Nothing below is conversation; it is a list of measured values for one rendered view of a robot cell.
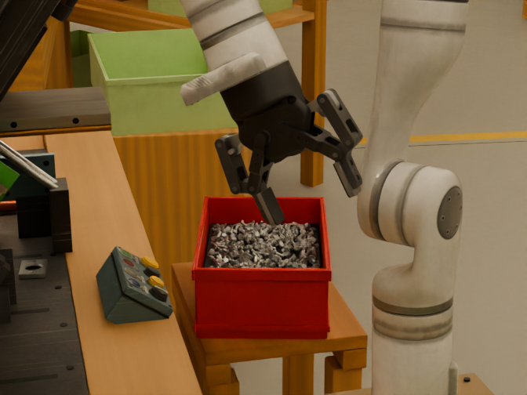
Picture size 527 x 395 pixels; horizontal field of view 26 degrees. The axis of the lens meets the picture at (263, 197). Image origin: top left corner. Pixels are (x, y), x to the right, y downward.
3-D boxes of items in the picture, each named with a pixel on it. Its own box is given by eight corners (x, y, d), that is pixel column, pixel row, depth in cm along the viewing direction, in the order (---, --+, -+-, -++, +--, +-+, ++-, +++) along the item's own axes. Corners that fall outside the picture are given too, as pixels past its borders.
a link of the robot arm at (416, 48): (405, -2, 129) (482, 3, 124) (383, 230, 134) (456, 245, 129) (364, -6, 122) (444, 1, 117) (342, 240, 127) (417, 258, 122)
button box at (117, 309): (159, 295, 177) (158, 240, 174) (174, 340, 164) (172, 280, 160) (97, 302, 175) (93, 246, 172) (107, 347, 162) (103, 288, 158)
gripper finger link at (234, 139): (258, 120, 115) (267, 140, 115) (222, 135, 117) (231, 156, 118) (248, 125, 113) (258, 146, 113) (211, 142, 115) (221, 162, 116)
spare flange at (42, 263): (22, 264, 179) (21, 259, 179) (47, 263, 180) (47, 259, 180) (18, 279, 174) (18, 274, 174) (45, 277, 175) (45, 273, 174)
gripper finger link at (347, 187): (332, 164, 111) (348, 199, 111) (338, 161, 110) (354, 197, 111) (340, 157, 112) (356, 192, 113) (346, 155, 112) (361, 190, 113)
